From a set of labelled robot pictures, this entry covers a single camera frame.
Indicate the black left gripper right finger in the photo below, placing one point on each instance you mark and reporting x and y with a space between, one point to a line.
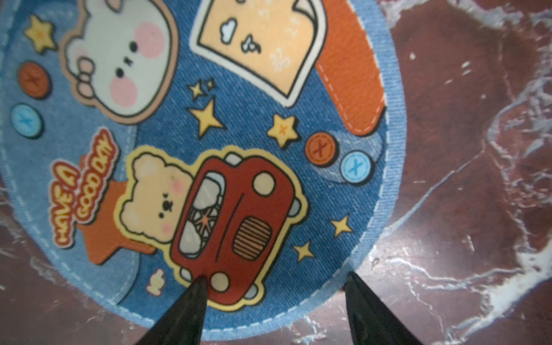
370 320

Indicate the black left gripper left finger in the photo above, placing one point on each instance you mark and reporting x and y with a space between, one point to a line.
183 322

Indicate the blue denim bears coaster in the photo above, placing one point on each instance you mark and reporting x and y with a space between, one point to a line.
352 182

